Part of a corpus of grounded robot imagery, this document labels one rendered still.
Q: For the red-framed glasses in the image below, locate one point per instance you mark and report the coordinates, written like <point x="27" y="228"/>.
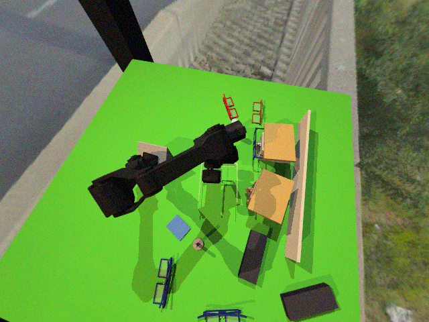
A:
<point x="229" y="103"/>

